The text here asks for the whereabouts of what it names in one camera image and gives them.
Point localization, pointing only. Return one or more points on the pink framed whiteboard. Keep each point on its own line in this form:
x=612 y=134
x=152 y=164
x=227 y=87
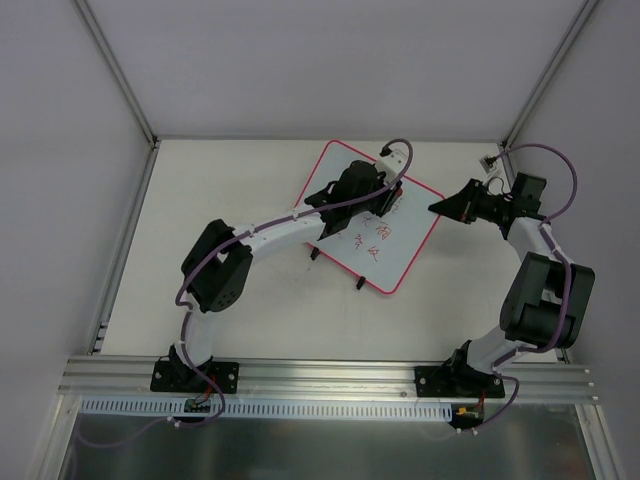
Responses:
x=381 y=249

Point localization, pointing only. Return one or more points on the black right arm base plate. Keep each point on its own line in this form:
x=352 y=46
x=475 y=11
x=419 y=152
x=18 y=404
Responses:
x=446 y=382

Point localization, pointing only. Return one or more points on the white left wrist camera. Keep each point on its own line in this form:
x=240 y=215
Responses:
x=392 y=160

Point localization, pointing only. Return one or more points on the aluminium left corner post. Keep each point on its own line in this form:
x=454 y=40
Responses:
x=103 y=46

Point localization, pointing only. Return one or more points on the aluminium right corner post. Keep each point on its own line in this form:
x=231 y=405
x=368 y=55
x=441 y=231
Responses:
x=586 y=11

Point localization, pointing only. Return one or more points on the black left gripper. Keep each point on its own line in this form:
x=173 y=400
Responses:
x=391 y=195

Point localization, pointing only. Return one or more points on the black whiteboard stand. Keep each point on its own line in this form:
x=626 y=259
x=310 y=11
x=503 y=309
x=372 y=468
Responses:
x=316 y=253

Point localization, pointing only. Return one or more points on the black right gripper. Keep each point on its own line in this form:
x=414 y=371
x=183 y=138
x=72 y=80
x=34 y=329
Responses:
x=470 y=201

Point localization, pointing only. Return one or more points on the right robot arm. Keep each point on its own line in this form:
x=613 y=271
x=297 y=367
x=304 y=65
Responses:
x=546 y=303

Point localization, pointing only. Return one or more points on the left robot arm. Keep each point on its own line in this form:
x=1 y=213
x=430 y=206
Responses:
x=217 y=266

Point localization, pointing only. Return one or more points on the white slotted cable duct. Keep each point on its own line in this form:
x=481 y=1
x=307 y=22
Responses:
x=270 y=408

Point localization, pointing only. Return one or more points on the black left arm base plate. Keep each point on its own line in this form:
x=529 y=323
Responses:
x=172 y=376

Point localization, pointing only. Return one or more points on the aluminium corner post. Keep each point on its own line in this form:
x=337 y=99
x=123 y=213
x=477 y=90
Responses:
x=103 y=46
x=586 y=11

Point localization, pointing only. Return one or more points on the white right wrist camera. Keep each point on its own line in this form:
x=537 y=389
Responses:
x=491 y=167

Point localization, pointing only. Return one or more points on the aluminium mounting rail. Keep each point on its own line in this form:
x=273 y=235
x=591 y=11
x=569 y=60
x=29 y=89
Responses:
x=553 y=383

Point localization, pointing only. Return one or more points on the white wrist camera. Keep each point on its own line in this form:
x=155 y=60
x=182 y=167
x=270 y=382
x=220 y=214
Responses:
x=392 y=160
x=491 y=167

